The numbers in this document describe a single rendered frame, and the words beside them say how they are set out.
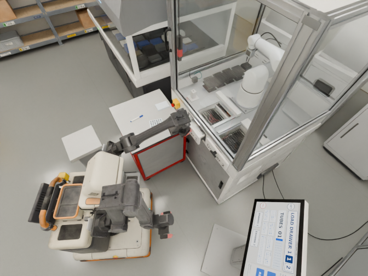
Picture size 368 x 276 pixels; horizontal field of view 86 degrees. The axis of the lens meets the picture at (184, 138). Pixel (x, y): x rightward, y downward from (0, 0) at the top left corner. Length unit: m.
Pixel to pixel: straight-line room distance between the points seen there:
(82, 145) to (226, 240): 1.67
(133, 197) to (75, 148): 1.36
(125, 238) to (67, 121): 1.98
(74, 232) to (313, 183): 2.54
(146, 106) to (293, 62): 1.54
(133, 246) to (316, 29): 1.92
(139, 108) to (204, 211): 1.33
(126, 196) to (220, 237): 1.69
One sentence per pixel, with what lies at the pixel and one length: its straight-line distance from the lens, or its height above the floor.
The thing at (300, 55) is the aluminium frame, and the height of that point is 1.87.
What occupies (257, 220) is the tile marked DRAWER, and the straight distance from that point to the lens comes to 1.37.
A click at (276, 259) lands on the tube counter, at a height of 1.11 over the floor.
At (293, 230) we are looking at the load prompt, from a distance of 1.25.
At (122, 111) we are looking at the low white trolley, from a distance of 2.09.
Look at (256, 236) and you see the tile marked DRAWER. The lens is 1.34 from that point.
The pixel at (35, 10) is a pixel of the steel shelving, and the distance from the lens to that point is 5.00.
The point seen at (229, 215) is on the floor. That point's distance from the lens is 2.38.
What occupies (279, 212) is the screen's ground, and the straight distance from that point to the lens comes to 1.32.
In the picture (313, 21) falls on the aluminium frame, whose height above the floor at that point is 1.98.
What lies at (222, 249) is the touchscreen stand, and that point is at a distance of 2.27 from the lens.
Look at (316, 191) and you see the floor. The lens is 2.88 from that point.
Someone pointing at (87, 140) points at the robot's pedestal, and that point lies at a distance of 1.99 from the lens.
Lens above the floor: 2.26
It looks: 56 degrees down
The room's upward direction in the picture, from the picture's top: 1 degrees clockwise
